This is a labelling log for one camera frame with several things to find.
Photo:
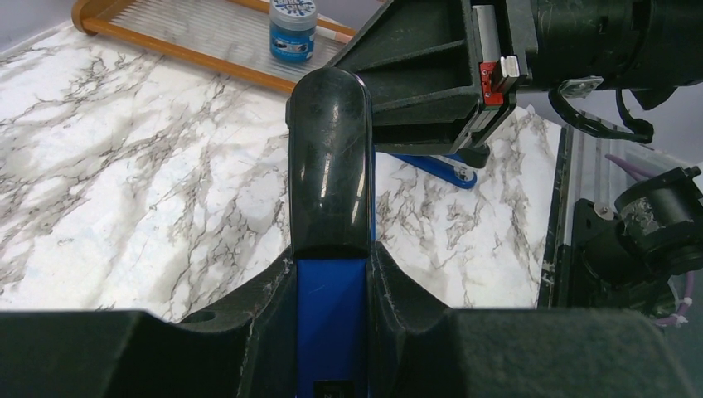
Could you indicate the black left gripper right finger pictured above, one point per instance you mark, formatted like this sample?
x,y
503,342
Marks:
x,y
420,347

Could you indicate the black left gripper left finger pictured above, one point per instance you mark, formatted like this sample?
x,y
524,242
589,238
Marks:
x,y
242,345

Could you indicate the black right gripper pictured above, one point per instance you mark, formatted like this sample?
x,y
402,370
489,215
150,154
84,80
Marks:
x,y
444,74

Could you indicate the blue black stapler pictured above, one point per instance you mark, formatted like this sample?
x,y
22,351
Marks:
x,y
331,168

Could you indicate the blue lidded small jar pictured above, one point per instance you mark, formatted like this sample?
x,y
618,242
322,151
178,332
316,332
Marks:
x,y
292,28

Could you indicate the orange wooden tiered rack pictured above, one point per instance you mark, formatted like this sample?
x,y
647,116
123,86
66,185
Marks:
x,y
231,37

